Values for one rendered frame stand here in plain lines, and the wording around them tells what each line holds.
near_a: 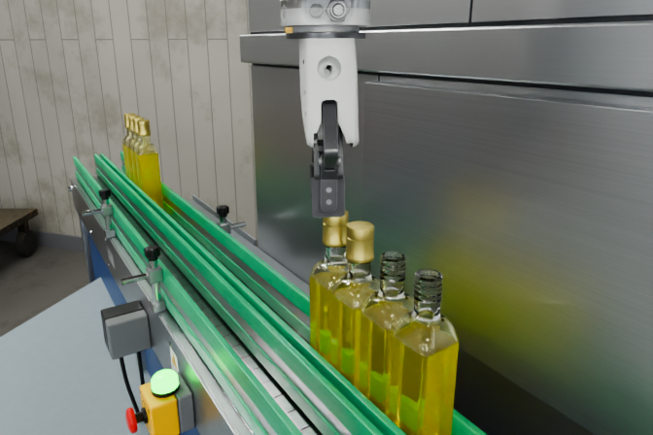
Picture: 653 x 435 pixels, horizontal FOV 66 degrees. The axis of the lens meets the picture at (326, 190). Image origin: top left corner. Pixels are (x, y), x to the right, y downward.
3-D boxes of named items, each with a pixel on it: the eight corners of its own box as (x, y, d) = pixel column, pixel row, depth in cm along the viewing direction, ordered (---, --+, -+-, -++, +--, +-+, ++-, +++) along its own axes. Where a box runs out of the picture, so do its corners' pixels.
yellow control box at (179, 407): (196, 430, 84) (192, 392, 82) (151, 449, 80) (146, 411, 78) (183, 406, 90) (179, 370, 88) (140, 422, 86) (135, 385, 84)
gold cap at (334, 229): (321, 247, 66) (321, 216, 65) (324, 237, 69) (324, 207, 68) (347, 248, 66) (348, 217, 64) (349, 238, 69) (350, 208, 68)
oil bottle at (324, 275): (360, 394, 74) (364, 261, 67) (329, 410, 70) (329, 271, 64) (339, 375, 78) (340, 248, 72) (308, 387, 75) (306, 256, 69)
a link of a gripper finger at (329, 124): (339, 125, 41) (337, 177, 45) (332, 79, 47) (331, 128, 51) (325, 125, 41) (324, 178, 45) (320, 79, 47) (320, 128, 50)
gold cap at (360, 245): (379, 259, 62) (380, 226, 61) (357, 266, 60) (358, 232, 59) (361, 250, 65) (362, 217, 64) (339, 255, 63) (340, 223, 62)
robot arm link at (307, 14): (378, -6, 42) (377, 31, 43) (364, 2, 50) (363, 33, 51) (278, -6, 42) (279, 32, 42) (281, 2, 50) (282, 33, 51)
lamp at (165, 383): (183, 391, 83) (182, 376, 82) (155, 401, 80) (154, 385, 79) (175, 377, 86) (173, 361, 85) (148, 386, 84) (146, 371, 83)
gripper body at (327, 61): (373, 20, 42) (370, 150, 45) (359, 24, 52) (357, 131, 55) (284, 20, 42) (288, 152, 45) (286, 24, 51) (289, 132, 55)
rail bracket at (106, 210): (117, 239, 133) (111, 190, 130) (86, 245, 130) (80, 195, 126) (114, 234, 137) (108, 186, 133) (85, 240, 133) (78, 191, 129)
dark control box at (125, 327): (152, 350, 106) (148, 315, 104) (112, 362, 102) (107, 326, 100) (142, 332, 113) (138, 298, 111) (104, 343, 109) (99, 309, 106)
